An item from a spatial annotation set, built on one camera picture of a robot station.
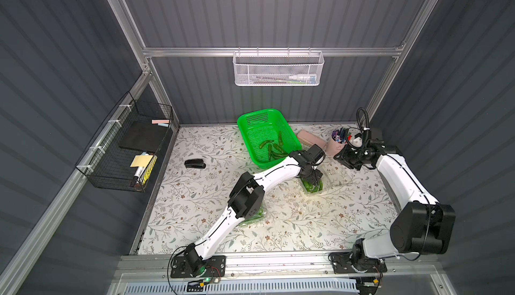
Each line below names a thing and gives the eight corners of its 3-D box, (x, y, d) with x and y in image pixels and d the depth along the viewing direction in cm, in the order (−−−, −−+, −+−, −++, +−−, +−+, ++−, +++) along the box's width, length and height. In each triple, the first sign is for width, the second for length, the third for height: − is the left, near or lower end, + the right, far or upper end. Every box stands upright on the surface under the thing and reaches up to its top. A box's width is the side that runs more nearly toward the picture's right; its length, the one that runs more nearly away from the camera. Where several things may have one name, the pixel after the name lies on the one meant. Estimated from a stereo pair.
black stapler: (185, 168, 104) (183, 166, 102) (187, 161, 106) (185, 158, 105) (204, 168, 103) (203, 165, 102) (206, 161, 106) (205, 158, 104)
